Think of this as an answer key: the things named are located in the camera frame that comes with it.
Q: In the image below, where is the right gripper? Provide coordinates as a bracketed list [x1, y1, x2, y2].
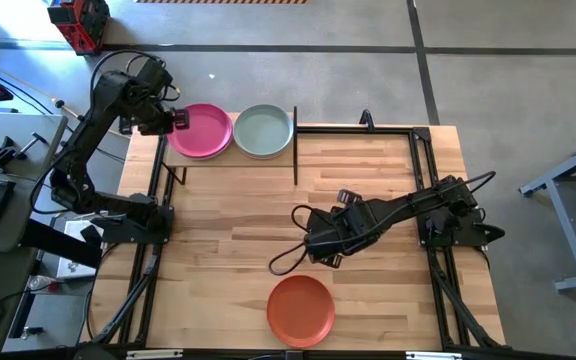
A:
[303, 189, 372, 270]

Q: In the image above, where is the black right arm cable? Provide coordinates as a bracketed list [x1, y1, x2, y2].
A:
[267, 171, 498, 277]

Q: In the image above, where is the red black device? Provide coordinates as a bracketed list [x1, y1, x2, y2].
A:
[46, 0, 112, 56]

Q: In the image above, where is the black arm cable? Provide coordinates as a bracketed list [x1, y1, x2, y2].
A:
[89, 48, 182, 103]
[267, 171, 498, 277]

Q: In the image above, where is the orange plate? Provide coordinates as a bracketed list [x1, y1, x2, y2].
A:
[266, 274, 337, 350]

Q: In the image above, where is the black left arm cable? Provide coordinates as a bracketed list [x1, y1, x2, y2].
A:
[89, 48, 182, 103]

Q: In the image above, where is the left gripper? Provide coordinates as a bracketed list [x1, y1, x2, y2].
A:
[135, 106, 191, 138]

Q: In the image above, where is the pink plate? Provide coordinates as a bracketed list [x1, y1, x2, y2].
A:
[166, 102, 234, 161]

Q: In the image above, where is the grey desk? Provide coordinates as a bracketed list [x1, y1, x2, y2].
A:
[0, 110, 69, 254]

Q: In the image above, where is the silver metal bracket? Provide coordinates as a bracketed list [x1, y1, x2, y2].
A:
[126, 348, 184, 360]
[406, 351, 463, 360]

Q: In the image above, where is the white printed box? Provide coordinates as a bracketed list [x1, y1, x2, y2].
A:
[56, 219, 103, 280]

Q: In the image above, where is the black aluminium table frame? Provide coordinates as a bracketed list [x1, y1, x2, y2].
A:
[75, 108, 509, 360]

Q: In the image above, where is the grey metal stand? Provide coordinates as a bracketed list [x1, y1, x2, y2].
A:
[517, 130, 576, 294]

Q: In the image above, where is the pale grey plate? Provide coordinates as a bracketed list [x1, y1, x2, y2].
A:
[232, 103, 295, 161]

